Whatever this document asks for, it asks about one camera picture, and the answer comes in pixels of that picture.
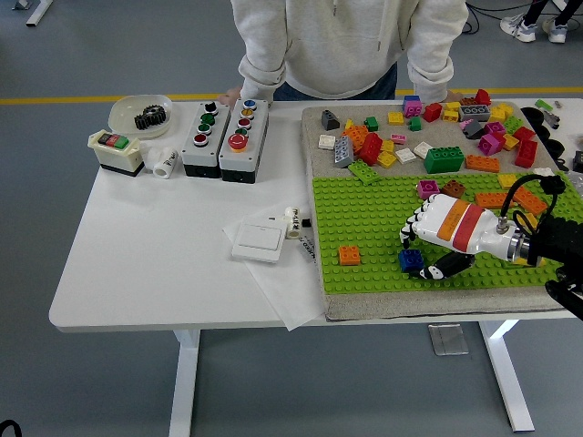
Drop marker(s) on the small pink flat piece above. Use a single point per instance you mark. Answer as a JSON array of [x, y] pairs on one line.
[[398, 138]]

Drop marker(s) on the grey brick with rings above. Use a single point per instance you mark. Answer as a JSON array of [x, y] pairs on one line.
[[473, 113]]

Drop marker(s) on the long green plate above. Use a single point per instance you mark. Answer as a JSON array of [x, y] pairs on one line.
[[568, 200]]

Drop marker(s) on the yellow brick pile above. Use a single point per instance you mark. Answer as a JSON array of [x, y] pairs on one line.
[[501, 111]]

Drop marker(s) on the white table leg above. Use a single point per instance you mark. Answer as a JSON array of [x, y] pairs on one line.
[[504, 378], [184, 387]]

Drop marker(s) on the orange brick cluster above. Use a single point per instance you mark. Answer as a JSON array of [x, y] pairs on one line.
[[355, 133]]

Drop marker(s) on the green studded baseplate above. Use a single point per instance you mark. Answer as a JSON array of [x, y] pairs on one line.
[[341, 214]]

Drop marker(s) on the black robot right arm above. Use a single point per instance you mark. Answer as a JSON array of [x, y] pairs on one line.
[[555, 241]]

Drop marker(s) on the large magenta brick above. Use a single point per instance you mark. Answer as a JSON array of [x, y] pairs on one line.
[[489, 145]]

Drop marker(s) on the blue two-by-two brick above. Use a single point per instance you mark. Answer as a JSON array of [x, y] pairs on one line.
[[410, 260]]

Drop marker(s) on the metal floor plate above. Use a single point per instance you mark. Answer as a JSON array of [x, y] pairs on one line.
[[447, 339]]

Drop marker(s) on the white plastic dish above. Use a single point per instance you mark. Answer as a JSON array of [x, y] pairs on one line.
[[123, 114]]

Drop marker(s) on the brown two-by-two brick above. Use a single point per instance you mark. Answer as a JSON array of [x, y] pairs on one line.
[[454, 188]]

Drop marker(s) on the small brown brick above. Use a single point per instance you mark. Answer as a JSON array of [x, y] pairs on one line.
[[467, 101]]

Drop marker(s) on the white pipe tee fitting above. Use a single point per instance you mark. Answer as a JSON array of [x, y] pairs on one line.
[[164, 165]]

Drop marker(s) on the yellow flat square plate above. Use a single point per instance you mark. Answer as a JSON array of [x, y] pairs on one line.
[[505, 180]]

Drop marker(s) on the yellow two-by-two brick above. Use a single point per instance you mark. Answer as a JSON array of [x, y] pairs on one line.
[[395, 117]]

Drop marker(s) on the lime green brick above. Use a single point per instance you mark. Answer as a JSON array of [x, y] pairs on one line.
[[514, 124]]

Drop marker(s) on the red two-by-four brick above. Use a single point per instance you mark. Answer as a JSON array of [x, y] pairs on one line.
[[527, 154]]

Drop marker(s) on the grey four-button control box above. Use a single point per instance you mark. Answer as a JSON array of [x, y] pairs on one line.
[[197, 155]]

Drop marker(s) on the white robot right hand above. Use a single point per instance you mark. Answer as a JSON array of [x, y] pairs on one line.
[[460, 225]]

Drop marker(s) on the person's right hand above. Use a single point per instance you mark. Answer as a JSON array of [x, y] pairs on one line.
[[231, 97]]

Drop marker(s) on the grey emergency-stop control box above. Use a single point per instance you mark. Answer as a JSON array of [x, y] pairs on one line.
[[255, 136]]

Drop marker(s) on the white printed label strip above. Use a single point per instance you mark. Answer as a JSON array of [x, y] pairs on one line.
[[309, 248]]

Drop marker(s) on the white square tile brick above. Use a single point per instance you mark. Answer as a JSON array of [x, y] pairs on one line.
[[422, 149], [405, 155], [326, 142]]

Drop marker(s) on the small black part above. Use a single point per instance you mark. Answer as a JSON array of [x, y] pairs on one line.
[[562, 162]]

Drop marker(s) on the green two-by-four plate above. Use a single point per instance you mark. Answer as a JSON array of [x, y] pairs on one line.
[[364, 172]]

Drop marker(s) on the large red brick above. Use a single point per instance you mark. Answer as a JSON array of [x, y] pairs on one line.
[[371, 149]]

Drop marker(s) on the person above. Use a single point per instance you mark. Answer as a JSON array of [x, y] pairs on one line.
[[350, 45], [519, 27]]

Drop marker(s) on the white paper sheet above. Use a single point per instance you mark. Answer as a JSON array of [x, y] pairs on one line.
[[287, 296]]

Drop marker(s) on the large tall green brick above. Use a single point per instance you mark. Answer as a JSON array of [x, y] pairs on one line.
[[444, 161]]

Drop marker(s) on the white wall switch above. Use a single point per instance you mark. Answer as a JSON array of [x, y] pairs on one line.
[[257, 241]]

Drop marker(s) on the red slope brick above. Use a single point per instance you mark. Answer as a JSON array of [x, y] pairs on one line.
[[483, 98]]

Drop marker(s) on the tiny yellow brick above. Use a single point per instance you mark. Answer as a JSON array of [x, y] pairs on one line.
[[349, 125]]

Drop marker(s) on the small green piece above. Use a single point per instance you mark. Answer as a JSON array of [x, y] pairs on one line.
[[543, 104]]

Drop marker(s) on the small green brick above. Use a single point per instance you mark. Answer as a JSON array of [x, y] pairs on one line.
[[371, 124], [415, 124]]

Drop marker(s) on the magenta two-by-two brick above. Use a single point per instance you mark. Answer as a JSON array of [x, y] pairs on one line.
[[428, 189]]

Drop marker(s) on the small black box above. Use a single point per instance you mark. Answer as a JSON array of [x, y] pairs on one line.
[[578, 161]]

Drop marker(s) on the light grey two-by-four brick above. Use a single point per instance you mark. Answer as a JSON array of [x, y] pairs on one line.
[[342, 152]]

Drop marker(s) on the yellow small brick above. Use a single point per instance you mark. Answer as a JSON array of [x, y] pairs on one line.
[[452, 105], [451, 115], [510, 142]]

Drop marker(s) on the grey metal part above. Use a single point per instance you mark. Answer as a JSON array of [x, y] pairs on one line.
[[551, 117]]

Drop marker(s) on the orange two-by-two brick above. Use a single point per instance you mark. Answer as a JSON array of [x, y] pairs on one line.
[[349, 256]]

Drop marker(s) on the person's left forearm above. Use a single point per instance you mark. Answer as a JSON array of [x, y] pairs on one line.
[[430, 77]]

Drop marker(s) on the white desk foot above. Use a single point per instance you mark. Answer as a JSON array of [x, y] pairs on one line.
[[36, 13]]

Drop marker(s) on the red two-by-two brick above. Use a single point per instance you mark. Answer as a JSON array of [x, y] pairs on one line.
[[524, 133], [432, 112]]

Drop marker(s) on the small pink brick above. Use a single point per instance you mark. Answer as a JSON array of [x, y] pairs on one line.
[[464, 124]]

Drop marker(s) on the orange two-by-four brick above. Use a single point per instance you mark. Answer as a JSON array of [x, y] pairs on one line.
[[489, 200], [530, 202], [482, 163]]

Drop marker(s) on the cream red-green switch box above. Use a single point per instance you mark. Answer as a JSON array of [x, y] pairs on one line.
[[119, 159]]

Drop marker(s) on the clear yellow brick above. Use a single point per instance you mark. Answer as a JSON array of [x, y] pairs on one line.
[[386, 159], [387, 145]]

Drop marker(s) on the black brick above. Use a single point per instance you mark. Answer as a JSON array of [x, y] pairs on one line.
[[553, 184]]

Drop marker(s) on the small white brick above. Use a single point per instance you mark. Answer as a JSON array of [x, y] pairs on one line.
[[543, 172]]

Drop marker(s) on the grey-brown mat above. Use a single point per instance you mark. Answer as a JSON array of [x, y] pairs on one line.
[[364, 305]]

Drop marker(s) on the dark grey slope brick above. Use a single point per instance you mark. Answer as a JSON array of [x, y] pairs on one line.
[[329, 119]]

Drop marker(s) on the clear plastic bag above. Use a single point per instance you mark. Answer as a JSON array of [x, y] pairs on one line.
[[577, 182]]

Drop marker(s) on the black metal gear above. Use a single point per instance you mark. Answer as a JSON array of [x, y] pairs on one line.
[[149, 119]]

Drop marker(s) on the person's left hand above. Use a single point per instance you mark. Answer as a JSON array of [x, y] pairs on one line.
[[452, 96]]

